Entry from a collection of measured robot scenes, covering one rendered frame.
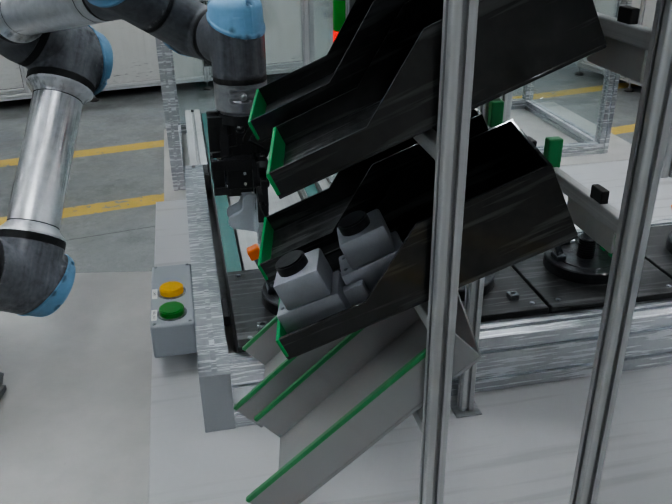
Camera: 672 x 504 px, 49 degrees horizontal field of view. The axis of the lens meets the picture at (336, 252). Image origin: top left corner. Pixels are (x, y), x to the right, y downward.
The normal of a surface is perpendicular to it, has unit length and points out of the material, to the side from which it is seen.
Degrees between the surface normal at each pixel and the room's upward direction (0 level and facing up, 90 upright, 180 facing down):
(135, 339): 0
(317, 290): 92
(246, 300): 0
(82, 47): 71
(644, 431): 0
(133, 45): 90
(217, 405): 90
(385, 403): 90
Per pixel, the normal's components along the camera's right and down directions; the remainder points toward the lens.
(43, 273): 0.77, -0.07
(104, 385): -0.01, -0.89
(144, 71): 0.37, 0.41
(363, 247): 0.07, 0.43
